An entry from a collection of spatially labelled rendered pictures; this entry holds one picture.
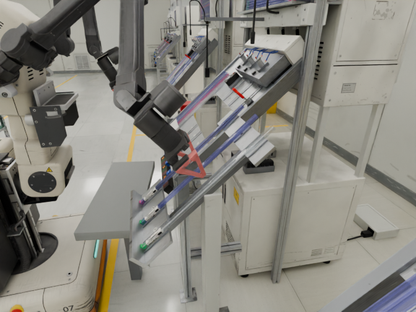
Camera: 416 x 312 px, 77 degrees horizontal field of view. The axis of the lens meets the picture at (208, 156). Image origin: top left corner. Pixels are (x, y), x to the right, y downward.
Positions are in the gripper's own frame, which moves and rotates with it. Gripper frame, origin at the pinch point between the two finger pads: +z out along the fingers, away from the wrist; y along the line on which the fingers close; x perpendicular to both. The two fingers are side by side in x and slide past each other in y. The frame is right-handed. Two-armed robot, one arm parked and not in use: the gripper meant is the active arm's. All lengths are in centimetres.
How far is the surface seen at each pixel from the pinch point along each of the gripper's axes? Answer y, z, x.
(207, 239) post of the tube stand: 8.7, 28.7, 19.2
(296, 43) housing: 37, 10, -53
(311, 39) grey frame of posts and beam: 31, 10, -56
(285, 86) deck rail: 35, 19, -40
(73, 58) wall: 931, -115, 193
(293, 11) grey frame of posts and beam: 40, 1, -60
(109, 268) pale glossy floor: 65, 44, 96
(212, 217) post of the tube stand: 8.6, 22.8, 11.7
